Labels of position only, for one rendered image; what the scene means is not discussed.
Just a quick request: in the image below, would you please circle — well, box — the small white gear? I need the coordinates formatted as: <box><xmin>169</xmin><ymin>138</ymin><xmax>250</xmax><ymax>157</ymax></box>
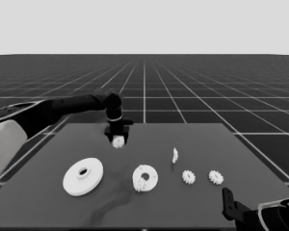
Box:
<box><xmin>181</xmin><ymin>169</ymin><xmax>197</xmax><ymax>186</ymax></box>
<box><xmin>133</xmin><ymin>177</ymin><xmax>147</xmax><ymax>193</ymax></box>
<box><xmin>208</xmin><ymin>169</ymin><xmax>224</xmax><ymax>186</ymax></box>
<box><xmin>112</xmin><ymin>136</ymin><xmax>125</xmax><ymax>149</ymax></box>

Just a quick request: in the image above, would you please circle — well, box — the large thick white disc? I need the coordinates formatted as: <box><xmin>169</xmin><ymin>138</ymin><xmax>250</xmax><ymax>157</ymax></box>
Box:
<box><xmin>62</xmin><ymin>157</ymin><xmax>104</xmax><ymax>197</ymax></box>

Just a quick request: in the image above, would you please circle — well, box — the white round pinned carrier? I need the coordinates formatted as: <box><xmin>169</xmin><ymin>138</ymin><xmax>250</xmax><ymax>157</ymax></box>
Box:
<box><xmin>132</xmin><ymin>164</ymin><xmax>159</xmax><ymax>193</ymax></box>

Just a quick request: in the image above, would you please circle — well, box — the small white T-shaped piece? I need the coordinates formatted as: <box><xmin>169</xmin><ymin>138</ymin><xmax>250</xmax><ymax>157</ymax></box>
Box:
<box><xmin>171</xmin><ymin>146</ymin><xmax>179</xmax><ymax>165</ymax></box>

